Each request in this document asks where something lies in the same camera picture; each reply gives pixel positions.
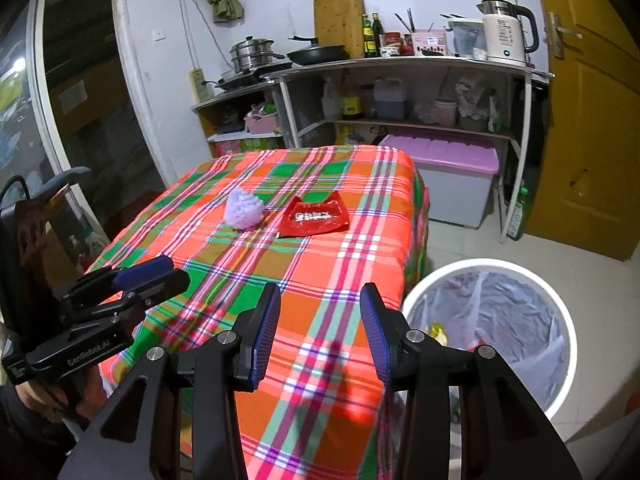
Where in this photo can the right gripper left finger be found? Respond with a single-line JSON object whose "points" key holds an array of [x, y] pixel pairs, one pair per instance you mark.
{"points": [[136, 435]]}

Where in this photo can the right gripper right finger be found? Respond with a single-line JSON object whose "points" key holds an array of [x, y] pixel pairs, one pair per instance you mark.
{"points": [[505, 433]]}

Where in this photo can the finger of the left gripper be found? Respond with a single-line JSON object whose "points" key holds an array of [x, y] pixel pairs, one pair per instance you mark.
{"points": [[153, 293], [142, 273]]}

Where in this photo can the yellow snack packet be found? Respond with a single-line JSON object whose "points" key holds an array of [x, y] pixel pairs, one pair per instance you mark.
{"points": [[438, 333]]}

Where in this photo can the white foam fruit net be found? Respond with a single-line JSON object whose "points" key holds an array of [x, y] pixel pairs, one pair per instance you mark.
{"points": [[244, 210]]}

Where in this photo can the red snack packet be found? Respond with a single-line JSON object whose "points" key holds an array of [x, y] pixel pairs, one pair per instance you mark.
{"points": [[302, 219]]}

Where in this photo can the white trash bin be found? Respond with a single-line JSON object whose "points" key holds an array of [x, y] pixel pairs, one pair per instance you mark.
{"points": [[490, 301]]}

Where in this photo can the white kitchen shelf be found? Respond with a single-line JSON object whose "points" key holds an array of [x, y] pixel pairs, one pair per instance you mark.
{"points": [[362, 101]]}

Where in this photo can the person left hand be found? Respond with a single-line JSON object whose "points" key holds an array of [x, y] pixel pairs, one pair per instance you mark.
{"points": [[36, 399]]}

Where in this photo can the plaid tablecloth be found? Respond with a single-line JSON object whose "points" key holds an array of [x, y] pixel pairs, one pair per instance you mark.
{"points": [[320, 412]]}

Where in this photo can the green bottle on floor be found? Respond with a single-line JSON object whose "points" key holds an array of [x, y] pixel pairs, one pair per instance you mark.
{"points": [[520, 214]]}

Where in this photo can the pink basket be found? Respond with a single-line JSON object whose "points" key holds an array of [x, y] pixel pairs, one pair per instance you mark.
{"points": [[258, 123]]}

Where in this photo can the wooden door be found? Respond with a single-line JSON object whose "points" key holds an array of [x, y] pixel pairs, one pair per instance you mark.
{"points": [[588, 190]]}

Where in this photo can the steel steamer pot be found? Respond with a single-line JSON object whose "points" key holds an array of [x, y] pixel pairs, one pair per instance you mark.
{"points": [[252, 53]]}

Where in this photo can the purple lid storage box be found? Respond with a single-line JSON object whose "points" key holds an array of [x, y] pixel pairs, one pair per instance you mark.
{"points": [[458, 174]]}

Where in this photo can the black frying pan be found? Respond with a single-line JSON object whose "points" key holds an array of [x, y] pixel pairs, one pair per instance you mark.
{"points": [[315, 53]]}

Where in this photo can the wooden cutting board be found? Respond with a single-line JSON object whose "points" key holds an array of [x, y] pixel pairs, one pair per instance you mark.
{"points": [[340, 22]]}

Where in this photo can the green oil bottle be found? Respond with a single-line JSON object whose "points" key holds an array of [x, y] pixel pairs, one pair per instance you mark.
{"points": [[369, 45]]}

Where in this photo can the dark sauce bottle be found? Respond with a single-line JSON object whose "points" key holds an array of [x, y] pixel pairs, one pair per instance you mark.
{"points": [[378, 33]]}

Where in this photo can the pink utensil box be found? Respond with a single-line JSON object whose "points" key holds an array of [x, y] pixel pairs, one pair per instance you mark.
{"points": [[431, 42]]}

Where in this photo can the white electric kettle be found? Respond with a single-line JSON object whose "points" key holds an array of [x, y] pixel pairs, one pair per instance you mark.
{"points": [[511, 31]]}

